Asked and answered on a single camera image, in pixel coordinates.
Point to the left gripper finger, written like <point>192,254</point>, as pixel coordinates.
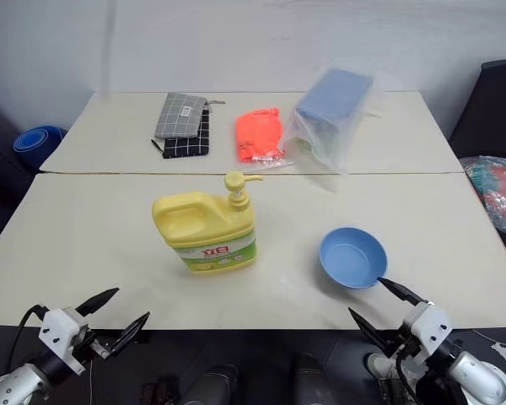
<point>97,300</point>
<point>128,333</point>

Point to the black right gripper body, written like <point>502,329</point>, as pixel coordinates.
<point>400,343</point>

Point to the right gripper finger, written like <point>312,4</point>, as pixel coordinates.
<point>369,333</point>
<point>402,292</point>

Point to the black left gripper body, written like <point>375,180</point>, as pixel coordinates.
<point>84,338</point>

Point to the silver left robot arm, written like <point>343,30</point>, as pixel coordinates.
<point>8,386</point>

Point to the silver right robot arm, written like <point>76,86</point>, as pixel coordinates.
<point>480,379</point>

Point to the blue plastic bowl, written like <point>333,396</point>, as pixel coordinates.
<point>350,257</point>

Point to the yellow detergent bottle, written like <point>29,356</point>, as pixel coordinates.
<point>202,228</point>

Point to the white shoe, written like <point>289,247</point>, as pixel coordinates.
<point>379,365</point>

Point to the colourful items in plastic bag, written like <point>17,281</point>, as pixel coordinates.
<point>499,194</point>

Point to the blue item in plastic bag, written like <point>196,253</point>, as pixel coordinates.
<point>320,143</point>

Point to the blue basin on floor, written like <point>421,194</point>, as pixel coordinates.
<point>36,141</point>

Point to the black checked pencil case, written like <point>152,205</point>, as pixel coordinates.
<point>185,147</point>

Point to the black chair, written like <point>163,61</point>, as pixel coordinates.
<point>489,109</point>

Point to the grey checked pencil case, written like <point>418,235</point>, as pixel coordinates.
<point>179,114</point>

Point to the blue folded cloth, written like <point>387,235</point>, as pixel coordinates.
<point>335,99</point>

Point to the orange packet in plastic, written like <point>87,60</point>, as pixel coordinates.
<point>255,135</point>

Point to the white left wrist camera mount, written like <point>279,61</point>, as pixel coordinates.
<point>59,325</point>

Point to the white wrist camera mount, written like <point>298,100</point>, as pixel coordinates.
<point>430,322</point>
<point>59,325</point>

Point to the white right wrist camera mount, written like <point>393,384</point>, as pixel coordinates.
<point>430,322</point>

